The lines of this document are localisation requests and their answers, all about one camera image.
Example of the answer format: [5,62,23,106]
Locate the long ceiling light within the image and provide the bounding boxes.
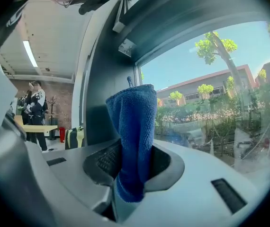
[22,40,38,68]

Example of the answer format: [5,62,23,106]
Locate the blue cloth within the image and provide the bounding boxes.
[105,76,158,203]

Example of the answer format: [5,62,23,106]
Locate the red-roofed building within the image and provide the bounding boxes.
[156,64,256,106]

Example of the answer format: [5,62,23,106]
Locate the person's black printed t-shirt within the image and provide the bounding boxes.
[0,0,34,56]

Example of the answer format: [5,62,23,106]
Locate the light wooden table top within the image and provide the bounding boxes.
[14,114,59,133]

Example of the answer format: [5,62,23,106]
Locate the black coat stand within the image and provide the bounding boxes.
[47,96,58,140]

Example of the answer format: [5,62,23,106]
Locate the metal window hinge bracket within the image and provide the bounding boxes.
[118,38,137,58]

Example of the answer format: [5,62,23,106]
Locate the tall leaning tree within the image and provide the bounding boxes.
[195,31,244,89]

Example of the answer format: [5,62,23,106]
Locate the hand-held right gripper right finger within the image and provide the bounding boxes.
[116,140,266,227]

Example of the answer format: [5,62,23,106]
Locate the black head-worn camera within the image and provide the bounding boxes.
[78,0,112,16]

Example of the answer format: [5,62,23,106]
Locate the green and black backpack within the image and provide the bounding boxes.
[65,125,85,150]

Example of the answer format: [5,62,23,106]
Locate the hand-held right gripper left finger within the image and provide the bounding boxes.
[41,138,124,214]

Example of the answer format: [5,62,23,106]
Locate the clear window glass pane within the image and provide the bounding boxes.
[138,20,270,172]

